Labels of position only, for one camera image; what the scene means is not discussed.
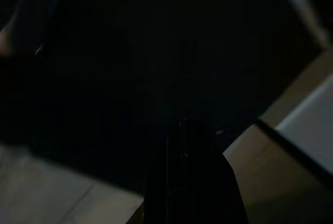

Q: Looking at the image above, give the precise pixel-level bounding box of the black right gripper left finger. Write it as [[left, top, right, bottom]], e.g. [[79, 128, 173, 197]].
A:
[[142, 119, 188, 224]]

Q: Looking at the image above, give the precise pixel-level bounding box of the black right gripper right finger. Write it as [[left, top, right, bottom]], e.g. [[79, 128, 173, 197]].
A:
[[181, 118, 248, 224]]

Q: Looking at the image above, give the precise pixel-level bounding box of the black cable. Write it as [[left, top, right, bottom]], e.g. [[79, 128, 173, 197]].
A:
[[254, 118, 333, 177]]

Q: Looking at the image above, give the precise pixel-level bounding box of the white flat panel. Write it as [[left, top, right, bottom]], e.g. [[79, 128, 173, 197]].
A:
[[275, 74, 333, 169]]

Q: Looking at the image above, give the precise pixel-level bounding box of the white slanted bar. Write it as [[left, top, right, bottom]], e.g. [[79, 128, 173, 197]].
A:
[[273, 0, 333, 49]]

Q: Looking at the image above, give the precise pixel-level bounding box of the dark rug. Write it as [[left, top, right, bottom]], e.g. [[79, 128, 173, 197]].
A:
[[0, 0, 325, 196]]

